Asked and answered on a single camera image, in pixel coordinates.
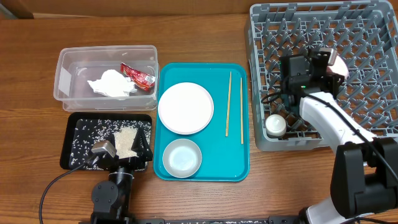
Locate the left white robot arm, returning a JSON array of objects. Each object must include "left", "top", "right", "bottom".
[{"left": 89, "top": 128, "right": 153, "bottom": 224}]

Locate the grey dish rack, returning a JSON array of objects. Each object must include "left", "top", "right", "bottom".
[{"left": 244, "top": 1, "right": 397, "bottom": 151}]

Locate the large pink plate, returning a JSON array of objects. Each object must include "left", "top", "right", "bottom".
[{"left": 158, "top": 82, "right": 214, "bottom": 135}]

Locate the clear plastic bin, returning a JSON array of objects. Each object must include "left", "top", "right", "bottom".
[{"left": 53, "top": 45, "right": 159, "bottom": 111}]

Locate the grey bowl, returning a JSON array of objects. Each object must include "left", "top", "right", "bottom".
[{"left": 162, "top": 139, "right": 202, "bottom": 179}]

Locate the red snack wrapper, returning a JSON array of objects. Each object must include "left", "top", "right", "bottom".
[{"left": 121, "top": 63, "right": 155, "bottom": 91}]

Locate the black rectangular tray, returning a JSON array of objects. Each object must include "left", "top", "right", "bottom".
[{"left": 60, "top": 112, "right": 152, "bottom": 169}]

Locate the white napkin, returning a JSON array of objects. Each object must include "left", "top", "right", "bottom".
[{"left": 87, "top": 70, "right": 137, "bottom": 97}]

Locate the wooden chopstick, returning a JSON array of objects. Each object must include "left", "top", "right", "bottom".
[
  {"left": 225, "top": 71, "right": 232, "bottom": 137},
  {"left": 239, "top": 77, "right": 244, "bottom": 145}
]

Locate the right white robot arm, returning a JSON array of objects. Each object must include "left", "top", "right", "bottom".
[{"left": 279, "top": 48, "right": 397, "bottom": 223}]

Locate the small pink bowl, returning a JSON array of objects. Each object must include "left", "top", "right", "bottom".
[{"left": 326, "top": 55, "right": 349, "bottom": 78}]

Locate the cardboard box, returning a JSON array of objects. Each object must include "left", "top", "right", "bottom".
[{"left": 1, "top": 0, "right": 268, "bottom": 19}]

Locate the white rice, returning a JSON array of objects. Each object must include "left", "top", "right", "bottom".
[{"left": 70, "top": 118, "right": 152, "bottom": 171}]

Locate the teal plastic tray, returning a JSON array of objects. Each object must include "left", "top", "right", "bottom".
[{"left": 158, "top": 63, "right": 250, "bottom": 182}]

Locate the cream white cup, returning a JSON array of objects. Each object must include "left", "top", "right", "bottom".
[{"left": 265, "top": 114, "right": 287, "bottom": 138}]

